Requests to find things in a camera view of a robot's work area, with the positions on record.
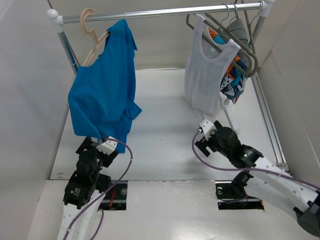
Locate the blue t shirt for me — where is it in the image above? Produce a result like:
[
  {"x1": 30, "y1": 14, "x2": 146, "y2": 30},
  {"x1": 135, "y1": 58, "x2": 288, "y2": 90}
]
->
[{"x1": 68, "y1": 19, "x2": 142, "y2": 153}]

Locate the beige wooden hanger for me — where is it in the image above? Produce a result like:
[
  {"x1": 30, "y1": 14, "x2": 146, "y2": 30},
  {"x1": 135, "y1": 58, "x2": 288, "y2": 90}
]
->
[{"x1": 79, "y1": 8, "x2": 110, "y2": 67}]

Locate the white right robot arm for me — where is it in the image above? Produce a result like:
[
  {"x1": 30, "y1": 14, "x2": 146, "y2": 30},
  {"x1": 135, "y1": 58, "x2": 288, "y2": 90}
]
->
[{"x1": 191, "y1": 119, "x2": 320, "y2": 237}]

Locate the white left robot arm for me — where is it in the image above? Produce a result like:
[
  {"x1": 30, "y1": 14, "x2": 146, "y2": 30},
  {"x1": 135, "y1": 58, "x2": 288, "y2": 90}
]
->
[{"x1": 57, "y1": 137, "x2": 119, "y2": 240}]

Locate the grey hanger with tank top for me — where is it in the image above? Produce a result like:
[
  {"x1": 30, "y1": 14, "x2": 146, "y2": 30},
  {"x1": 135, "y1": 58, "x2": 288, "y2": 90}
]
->
[{"x1": 185, "y1": 13, "x2": 258, "y2": 77}]

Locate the grey hanger with patterned garment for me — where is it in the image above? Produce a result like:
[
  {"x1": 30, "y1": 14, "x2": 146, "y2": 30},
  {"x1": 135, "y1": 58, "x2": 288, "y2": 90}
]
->
[{"x1": 204, "y1": 1, "x2": 263, "y2": 77}]

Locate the grey rear hanger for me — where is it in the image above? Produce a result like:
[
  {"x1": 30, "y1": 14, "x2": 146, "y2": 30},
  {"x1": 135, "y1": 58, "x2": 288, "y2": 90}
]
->
[{"x1": 244, "y1": 0, "x2": 263, "y2": 55}]

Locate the colourful patterned garment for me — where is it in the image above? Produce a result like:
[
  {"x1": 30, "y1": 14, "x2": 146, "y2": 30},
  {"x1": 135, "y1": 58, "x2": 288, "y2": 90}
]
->
[{"x1": 208, "y1": 28, "x2": 248, "y2": 104}]

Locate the white tank top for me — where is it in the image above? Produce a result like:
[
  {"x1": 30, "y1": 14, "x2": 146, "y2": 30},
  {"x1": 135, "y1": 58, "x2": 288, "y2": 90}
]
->
[{"x1": 184, "y1": 14, "x2": 240, "y2": 120}]

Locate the grey garment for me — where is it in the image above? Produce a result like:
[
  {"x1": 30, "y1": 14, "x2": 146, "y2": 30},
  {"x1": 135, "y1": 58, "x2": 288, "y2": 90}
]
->
[{"x1": 228, "y1": 19, "x2": 249, "y2": 47}]

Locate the silver clothes rack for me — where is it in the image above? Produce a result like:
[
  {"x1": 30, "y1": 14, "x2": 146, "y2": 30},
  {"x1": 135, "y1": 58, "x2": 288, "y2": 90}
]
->
[{"x1": 46, "y1": 0, "x2": 274, "y2": 74}]

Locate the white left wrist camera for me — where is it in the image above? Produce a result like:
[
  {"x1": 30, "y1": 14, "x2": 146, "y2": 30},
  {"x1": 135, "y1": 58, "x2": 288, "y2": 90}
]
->
[{"x1": 95, "y1": 137, "x2": 118, "y2": 155}]

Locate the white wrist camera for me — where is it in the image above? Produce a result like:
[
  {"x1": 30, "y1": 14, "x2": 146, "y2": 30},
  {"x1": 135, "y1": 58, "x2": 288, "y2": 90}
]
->
[
  {"x1": 199, "y1": 118, "x2": 216, "y2": 140},
  {"x1": 95, "y1": 137, "x2": 118, "y2": 155}
]

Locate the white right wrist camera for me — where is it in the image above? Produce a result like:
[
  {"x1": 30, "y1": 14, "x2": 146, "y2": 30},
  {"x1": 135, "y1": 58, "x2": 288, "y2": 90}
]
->
[{"x1": 199, "y1": 118, "x2": 216, "y2": 140}]

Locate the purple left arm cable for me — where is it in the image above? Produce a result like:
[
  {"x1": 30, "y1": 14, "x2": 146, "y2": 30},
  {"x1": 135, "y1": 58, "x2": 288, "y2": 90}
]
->
[{"x1": 62, "y1": 136, "x2": 133, "y2": 240}]

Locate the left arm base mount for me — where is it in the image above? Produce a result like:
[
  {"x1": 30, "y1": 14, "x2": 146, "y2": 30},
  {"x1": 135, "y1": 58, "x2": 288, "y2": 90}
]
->
[{"x1": 99, "y1": 181, "x2": 128, "y2": 211}]

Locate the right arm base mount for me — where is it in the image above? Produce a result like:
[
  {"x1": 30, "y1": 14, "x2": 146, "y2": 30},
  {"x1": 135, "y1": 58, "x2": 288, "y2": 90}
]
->
[{"x1": 215, "y1": 180, "x2": 265, "y2": 211}]

